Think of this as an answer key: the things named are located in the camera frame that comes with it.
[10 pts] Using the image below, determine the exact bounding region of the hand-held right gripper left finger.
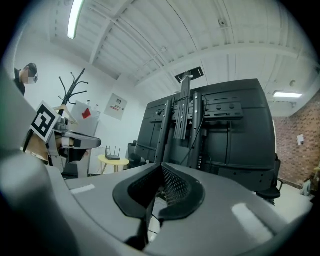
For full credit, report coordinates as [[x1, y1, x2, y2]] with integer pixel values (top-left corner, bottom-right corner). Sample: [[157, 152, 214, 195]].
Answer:
[[65, 162, 162, 252]]

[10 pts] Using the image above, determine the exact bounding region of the black router with antennas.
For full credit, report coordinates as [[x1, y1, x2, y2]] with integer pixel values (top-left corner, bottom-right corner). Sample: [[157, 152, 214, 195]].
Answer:
[[104, 145, 122, 161]]

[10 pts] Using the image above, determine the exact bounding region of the round light wooden table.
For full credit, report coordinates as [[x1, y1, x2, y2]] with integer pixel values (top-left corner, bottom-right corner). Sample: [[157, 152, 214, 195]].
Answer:
[[96, 153, 131, 175]]

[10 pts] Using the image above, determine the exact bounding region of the large black television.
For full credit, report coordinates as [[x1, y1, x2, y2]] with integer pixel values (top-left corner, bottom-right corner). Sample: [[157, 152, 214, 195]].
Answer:
[[134, 78, 278, 187]]

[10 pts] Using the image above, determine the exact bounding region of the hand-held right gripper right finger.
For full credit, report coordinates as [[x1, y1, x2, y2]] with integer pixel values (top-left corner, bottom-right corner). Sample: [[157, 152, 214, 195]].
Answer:
[[145, 162, 301, 256]]

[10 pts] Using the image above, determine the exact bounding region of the ceiling light tube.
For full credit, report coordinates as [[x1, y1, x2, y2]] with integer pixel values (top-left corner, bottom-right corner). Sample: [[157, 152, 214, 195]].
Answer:
[[66, 0, 86, 40], [271, 90, 304, 99]]

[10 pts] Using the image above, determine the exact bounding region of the grey refrigerator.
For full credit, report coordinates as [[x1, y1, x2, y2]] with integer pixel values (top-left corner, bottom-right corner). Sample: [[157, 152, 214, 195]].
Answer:
[[70, 99, 101, 176]]

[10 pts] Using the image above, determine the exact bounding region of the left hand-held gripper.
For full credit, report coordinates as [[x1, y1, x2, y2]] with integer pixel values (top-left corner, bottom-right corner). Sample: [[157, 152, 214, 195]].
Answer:
[[28, 99, 103, 174]]

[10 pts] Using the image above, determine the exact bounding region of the black coat rack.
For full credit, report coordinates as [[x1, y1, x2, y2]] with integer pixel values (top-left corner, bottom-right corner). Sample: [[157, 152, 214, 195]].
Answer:
[[57, 68, 90, 177]]

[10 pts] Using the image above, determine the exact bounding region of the white wall poster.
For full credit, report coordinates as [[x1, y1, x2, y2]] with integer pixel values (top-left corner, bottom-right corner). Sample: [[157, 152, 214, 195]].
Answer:
[[103, 92, 129, 122]]

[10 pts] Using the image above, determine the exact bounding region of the wooden clothes hanger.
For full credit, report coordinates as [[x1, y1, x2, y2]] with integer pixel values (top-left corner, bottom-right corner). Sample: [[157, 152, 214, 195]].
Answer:
[[53, 103, 79, 125]]

